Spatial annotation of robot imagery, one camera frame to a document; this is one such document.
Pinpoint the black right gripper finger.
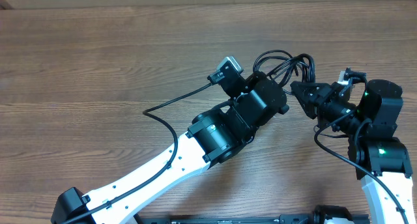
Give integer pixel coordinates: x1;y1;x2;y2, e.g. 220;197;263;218
290;81;330;96
295;92;317;119

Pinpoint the black camera cable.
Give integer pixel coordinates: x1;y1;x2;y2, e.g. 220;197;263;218
313;77;410;224
60;82;214;224

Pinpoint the black left camera cable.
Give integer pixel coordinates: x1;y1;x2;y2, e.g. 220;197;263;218
60;82;214;224

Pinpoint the black right camera cable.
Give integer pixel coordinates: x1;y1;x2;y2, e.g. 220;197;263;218
313;77;410;224

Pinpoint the thick black usb cable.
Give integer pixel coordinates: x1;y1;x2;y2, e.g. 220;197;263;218
252;49;316;88

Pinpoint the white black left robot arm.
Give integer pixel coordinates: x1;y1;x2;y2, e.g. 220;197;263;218
51;70;289;223

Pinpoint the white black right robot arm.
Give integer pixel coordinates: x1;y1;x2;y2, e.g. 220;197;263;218
291;77;416;223

